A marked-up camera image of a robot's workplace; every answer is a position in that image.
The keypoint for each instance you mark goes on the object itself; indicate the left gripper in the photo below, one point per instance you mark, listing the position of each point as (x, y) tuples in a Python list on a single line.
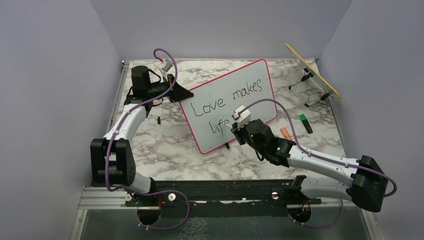
[(178, 93)]

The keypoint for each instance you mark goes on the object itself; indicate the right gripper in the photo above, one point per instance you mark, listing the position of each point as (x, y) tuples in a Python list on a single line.
[(238, 132)]

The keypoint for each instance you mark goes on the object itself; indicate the pink-framed whiteboard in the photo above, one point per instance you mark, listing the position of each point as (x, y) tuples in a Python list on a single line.
[(214, 102)]

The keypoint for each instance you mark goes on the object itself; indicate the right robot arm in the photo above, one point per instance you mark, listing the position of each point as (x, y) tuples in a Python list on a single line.
[(360, 181)]

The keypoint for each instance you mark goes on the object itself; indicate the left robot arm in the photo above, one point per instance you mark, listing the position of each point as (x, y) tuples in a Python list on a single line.
[(112, 160)]

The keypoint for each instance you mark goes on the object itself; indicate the orange marker cap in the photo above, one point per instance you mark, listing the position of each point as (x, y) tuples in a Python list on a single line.
[(286, 134)]

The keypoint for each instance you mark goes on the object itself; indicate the green black highlighter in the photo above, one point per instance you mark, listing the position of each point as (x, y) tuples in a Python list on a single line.
[(306, 123)]

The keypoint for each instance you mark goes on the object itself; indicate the yellow-edged board on stand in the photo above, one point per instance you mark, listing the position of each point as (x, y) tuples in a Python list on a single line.
[(309, 73)]

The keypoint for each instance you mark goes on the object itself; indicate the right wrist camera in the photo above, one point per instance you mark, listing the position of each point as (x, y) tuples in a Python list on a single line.
[(241, 116)]

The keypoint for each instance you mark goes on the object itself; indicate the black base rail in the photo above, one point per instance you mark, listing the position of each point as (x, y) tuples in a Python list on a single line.
[(221, 198)]

